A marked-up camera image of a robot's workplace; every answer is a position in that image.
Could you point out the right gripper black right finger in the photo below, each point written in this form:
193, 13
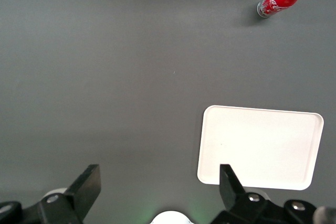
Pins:
231, 190

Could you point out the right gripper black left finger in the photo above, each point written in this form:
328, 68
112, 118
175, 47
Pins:
84, 188

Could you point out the white rectangular plastic tray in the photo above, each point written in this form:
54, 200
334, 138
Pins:
260, 146

